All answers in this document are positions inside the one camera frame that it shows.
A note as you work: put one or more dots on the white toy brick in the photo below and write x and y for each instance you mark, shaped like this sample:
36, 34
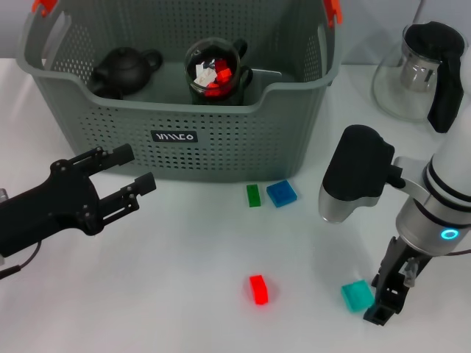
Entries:
206, 76

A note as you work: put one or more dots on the dark red bent brick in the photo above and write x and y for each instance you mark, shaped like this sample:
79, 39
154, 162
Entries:
221, 66

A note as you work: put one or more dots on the beige toy brick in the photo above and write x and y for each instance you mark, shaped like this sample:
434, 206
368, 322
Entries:
200, 68

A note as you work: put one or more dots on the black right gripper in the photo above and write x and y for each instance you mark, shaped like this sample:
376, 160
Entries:
397, 261

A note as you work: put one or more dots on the grey perforated storage basket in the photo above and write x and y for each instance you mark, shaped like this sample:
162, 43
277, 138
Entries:
221, 147

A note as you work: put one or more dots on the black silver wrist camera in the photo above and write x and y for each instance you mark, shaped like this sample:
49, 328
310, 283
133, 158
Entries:
353, 165

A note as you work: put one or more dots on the blue square toy plate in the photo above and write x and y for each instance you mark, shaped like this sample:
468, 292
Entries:
281, 193

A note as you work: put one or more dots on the black clay teapot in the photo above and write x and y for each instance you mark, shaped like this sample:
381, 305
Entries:
125, 70

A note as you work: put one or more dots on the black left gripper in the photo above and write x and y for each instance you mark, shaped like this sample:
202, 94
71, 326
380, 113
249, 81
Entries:
55, 209

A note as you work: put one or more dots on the short metal left wrist stub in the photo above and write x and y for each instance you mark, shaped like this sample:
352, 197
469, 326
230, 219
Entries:
2, 194

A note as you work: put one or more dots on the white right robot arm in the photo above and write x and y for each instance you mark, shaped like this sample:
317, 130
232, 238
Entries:
449, 176

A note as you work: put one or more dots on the green toy brick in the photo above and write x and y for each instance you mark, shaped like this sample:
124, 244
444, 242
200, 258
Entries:
253, 195

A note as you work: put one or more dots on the orange basket latch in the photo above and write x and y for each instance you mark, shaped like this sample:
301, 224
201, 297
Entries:
334, 11
44, 5

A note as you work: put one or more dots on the teal square toy plate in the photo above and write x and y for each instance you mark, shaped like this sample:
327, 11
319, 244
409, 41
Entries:
355, 296

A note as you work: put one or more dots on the long red toy brick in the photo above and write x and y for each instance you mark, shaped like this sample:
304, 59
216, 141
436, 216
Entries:
259, 290

